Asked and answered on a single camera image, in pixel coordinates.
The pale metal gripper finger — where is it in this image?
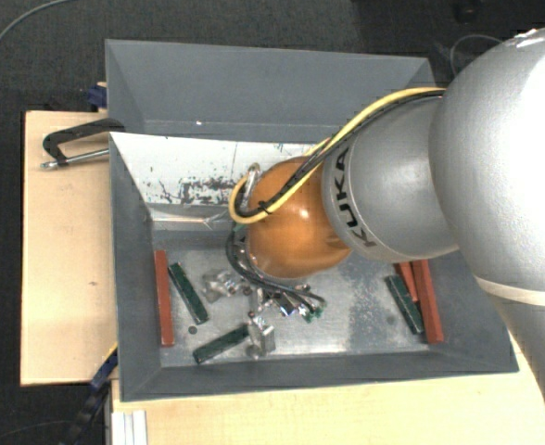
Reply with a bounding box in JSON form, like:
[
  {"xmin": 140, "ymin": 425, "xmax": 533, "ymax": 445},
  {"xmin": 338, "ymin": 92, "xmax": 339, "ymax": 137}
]
[
  {"xmin": 201, "ymin": 268, "xmax": 247, "ymax": 303},
  {"xmin": 246, "ymin": 314, "xmax": 277, "ymax": 359}
]

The dark green flat block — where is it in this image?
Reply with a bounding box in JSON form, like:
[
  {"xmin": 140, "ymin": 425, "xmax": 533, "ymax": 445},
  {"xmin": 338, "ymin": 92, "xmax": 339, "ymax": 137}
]
[
  {"xmin": 192, "ymin": 324, "xmax": 251, "ymax": 366},
  {"xmin": 384, "ymin": 274, "xmax": 426, "ymax": 336},
  {"xmin": 167, "ymin": 261, "xmax": 210, "ymax": 326}
]

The red-brown flat block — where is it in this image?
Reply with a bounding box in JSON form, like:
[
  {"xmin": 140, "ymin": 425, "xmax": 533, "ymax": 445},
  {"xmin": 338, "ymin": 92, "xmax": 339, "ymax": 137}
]
[
  {"xmin": 411, "ymin": 259, "xmax": 446, "ymax": 345},
  {"xmin": 392, "ymin": 261, "xmax": 420, "ymax": 303},
  {"xmin": 153, "ymin": 248, "xmax": 176, "ymax": 348}
]

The pale wood board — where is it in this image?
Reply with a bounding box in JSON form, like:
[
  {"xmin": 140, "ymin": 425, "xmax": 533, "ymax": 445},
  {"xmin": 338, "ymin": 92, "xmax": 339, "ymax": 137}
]
[{"xmin": 19, "ymin": 110, "xmax": 119, "ymax": 387}]

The grey metal bin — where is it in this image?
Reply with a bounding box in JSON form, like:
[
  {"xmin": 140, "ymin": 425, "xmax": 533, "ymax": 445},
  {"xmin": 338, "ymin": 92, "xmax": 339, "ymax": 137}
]
[{"xmin": 104, "ymin": 38, "xmax": 520, "ymax": 402}]

